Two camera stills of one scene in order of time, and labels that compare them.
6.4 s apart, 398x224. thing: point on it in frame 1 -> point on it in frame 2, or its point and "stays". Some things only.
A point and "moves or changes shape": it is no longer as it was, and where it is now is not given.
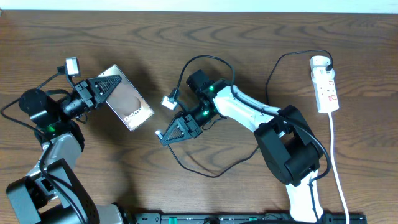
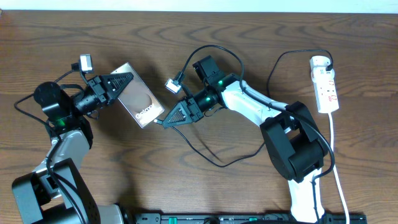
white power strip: [325, 89] stays
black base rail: [245, 218] stays
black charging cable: [329, 68] moves or changes shape
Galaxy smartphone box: [126, 101] moves or changes shape
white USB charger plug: [319, 62] stays
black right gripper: [186, 126] -> [188, 111]
